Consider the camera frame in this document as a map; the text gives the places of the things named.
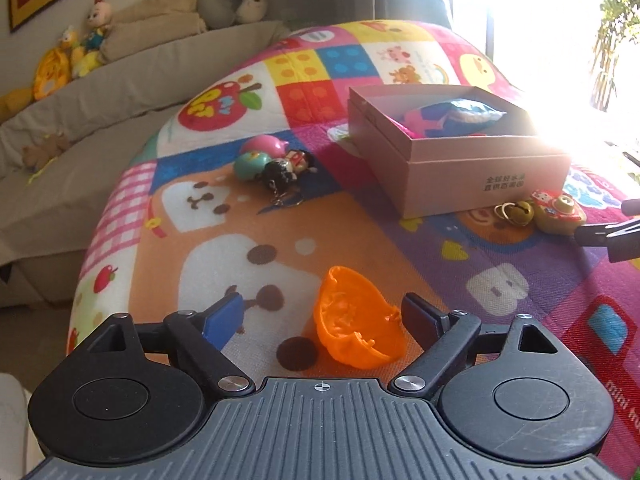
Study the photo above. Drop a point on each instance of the pink cardboard box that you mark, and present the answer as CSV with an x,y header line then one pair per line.
x,y
450,180

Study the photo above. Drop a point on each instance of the orange plastic half shell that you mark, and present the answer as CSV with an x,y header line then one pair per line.
x,y
350,342

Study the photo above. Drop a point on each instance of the beige covered sofa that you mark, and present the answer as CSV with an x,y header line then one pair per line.
x,y
75,160

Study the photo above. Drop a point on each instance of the beige folded blanket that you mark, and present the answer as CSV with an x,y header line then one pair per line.
x,y
150,25

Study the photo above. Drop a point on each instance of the teal egg toy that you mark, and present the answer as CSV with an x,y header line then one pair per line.
x,y
247,167

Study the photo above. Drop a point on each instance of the grey bear neck pillow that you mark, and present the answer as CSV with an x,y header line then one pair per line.
x,y
220,10

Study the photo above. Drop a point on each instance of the pink egg toy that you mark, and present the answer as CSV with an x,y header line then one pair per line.
x,y
265,145

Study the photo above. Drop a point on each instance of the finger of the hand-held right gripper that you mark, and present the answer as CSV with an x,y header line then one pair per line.
x,y
615,237
632,205

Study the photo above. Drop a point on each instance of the yellow printed plush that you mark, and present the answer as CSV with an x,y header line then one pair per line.
x,y
50,75

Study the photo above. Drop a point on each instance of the colourful cartoon play mat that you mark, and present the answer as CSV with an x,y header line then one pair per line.
x,y
350,240

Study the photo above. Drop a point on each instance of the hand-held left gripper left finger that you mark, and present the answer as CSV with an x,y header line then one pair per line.
x,y
223,317

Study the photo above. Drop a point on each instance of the brown plush toy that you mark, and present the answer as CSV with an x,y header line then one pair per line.
x,y
45,152

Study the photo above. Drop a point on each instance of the small duck plush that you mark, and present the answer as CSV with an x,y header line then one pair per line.
x,y
69,39

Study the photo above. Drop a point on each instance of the white cloth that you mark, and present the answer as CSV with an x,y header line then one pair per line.
x,y
12,425

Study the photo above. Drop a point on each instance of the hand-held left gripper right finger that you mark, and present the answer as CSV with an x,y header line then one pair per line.
x,y
417,317

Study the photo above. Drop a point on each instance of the green houseplant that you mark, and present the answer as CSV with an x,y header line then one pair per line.
x,y
612,35

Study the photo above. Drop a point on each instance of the gold bells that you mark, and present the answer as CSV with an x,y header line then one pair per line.
x,y
520,211

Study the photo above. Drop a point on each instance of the red-haired plush doll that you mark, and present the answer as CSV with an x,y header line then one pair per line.
x,y
96,20

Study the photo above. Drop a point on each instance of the yellow and pink toy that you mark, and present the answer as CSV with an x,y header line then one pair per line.
x,y
557,212

